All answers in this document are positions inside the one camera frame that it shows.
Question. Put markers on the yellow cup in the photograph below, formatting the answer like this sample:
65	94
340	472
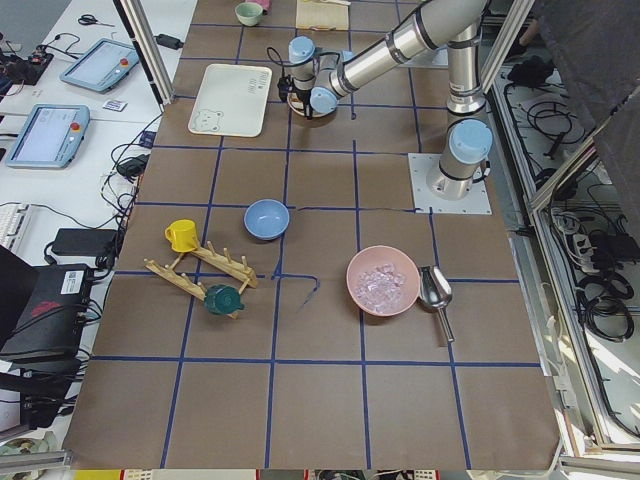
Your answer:
182	235

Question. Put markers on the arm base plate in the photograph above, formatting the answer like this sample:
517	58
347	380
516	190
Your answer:
433	192

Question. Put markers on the white bear tray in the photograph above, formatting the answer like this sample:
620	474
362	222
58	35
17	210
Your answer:
231	101

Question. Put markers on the blue bowl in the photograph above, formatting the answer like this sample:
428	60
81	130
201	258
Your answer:
266	219

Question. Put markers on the lower teach pendant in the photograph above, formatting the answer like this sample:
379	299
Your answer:
50	137

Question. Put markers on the upper teach pendant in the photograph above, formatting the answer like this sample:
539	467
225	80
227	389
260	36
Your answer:
101	67

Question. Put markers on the metal scoop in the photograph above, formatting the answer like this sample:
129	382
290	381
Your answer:
435	294

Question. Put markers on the green bowl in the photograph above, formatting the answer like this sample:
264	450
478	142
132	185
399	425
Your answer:
249	13

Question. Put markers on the black control box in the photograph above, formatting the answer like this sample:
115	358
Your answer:
41	308

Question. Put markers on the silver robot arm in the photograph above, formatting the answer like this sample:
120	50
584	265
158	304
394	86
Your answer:
314	80

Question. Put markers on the teach pendant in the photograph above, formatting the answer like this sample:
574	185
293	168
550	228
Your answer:
101	67
50	137

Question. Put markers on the dark green cup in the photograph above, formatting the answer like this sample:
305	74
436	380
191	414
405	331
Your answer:
223	300

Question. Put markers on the pink bowl with ice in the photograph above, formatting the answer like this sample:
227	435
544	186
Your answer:
383	280

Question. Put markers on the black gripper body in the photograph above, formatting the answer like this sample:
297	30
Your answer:
303	95

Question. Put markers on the aluminium frame post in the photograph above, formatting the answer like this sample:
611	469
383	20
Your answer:
137	27

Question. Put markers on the pink cloth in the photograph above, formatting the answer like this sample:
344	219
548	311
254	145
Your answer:
265	5

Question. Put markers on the wooden cutting board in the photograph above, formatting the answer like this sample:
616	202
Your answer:
323	15

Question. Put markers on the black power adapter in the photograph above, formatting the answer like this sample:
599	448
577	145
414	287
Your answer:
168	41

